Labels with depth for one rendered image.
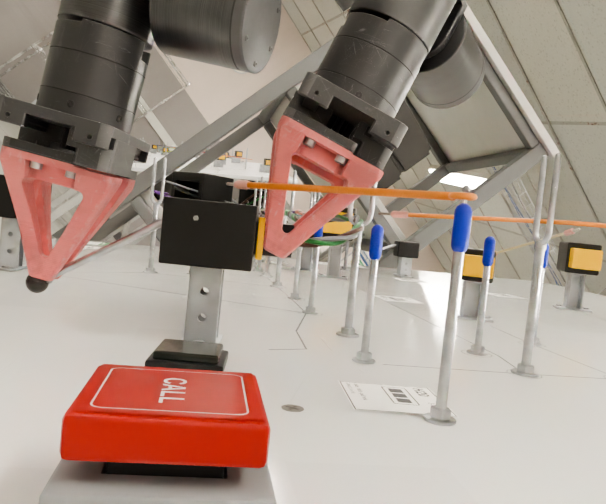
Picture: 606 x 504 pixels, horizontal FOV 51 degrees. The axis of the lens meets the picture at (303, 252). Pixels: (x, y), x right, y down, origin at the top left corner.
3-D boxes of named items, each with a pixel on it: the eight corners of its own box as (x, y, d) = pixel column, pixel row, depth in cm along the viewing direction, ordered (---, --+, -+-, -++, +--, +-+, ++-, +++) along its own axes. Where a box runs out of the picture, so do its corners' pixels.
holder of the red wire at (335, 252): (349, 274, 107) (356, 210, 106) (348, 281, 93) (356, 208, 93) (319, 271, 107) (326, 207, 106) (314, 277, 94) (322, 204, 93)
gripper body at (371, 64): (361, 169, 46) (410, 78, 45) (394, 156, 35) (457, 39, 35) (282, 125, 45) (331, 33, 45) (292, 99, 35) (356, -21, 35)
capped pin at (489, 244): (487, 357, 45) (501, 237, 45) (466, 353, 46) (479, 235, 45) (487, 353, 47) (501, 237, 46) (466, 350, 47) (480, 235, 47)
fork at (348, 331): (335, 336, 47) (355, 146, 47) (333, 332, 49) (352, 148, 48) (361, 339, 47) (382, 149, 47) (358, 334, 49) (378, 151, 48)
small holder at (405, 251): (367, 272, 115) (371, 237, 115) (409, 276, 117) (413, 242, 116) (374, 274, 111) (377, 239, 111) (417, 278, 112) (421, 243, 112)
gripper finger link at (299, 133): (313, 272, 44) (377, 152, 44) (326, 283, 37) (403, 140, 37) (225, 226, 43) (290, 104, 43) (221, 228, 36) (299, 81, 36)
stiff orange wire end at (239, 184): (234, 189, 40) (234, 180, 40) (481, 205, 28) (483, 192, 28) (218, 187, 39) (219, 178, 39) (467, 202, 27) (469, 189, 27)
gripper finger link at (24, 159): (116, 284, 44) (150, 153, 44) (82, 298, 37) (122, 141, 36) (20, 258, 44) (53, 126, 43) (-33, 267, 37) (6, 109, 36)
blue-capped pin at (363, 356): (350, 357, 40) (364, 223, 40) (373, 359, 40) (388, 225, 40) (353, 363, 39) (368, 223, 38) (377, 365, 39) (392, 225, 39)
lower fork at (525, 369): (545, 378, 40) (573, 154, 39) (519, 377, 40) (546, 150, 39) (529, 370, 42) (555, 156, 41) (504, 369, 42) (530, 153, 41)
